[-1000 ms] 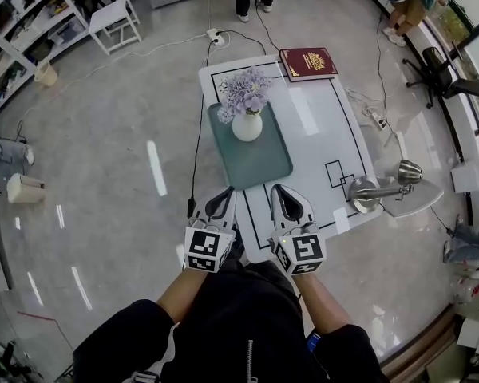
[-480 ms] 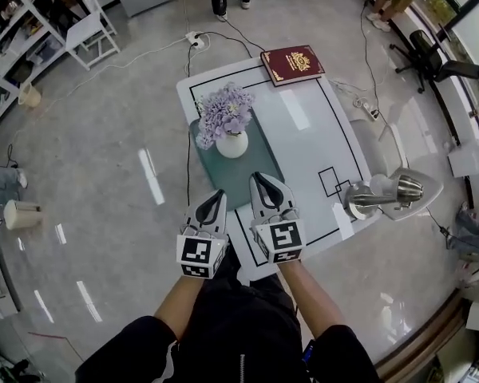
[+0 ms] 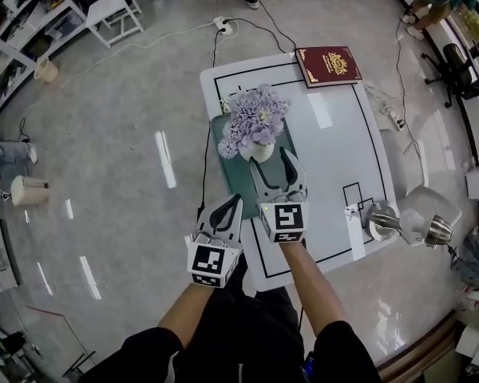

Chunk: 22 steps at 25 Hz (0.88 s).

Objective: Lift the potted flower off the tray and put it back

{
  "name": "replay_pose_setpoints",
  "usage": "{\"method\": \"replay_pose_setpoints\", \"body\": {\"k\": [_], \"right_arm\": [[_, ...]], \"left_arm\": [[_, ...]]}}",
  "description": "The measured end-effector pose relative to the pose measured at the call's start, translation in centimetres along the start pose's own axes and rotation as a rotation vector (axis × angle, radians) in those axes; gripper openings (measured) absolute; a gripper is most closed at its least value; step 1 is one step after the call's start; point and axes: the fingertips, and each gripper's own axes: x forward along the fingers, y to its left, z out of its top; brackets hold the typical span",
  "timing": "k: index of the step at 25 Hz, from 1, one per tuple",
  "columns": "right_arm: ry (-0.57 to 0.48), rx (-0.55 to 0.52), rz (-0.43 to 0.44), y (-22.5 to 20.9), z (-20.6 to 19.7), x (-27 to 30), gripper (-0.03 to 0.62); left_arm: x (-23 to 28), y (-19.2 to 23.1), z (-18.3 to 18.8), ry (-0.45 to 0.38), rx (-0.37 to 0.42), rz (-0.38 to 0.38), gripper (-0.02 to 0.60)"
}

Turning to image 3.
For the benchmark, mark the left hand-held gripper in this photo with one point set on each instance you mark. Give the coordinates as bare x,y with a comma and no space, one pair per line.
207,258

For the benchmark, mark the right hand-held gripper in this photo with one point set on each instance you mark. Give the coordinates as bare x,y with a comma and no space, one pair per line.
287,218

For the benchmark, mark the green glass tray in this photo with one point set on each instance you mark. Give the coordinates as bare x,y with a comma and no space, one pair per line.
235,174

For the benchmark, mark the purple potted flower white pot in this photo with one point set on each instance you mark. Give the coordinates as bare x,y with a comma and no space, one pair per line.
255,118

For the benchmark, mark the person's right forearm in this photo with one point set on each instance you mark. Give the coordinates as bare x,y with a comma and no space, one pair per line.
311,285

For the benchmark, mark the person's left forearm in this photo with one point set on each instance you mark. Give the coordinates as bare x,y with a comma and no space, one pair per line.
191,309

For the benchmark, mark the silver desk lamp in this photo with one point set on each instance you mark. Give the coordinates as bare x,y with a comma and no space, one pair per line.
383,222

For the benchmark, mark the dark red ornate book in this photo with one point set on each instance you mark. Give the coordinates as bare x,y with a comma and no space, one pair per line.
328,67

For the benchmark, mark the person's black clothing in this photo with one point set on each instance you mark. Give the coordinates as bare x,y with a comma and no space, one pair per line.
247,341

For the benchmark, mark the white power strip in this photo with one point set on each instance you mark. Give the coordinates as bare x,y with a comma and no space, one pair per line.
222,24
393,119

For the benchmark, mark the blue phone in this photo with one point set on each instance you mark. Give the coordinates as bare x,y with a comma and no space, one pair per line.
309,364

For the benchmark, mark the black office chair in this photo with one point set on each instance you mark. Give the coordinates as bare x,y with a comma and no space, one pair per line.
457,68

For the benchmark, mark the clear plastic bag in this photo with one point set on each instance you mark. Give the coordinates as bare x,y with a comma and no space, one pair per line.
477,257

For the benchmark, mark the white wooden stool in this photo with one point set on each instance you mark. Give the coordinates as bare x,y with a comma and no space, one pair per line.
112,10

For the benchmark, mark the white cardboard box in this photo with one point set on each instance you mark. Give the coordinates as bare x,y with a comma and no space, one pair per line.
475,345

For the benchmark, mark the white shelf unit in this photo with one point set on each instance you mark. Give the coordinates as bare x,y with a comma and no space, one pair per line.
16,22

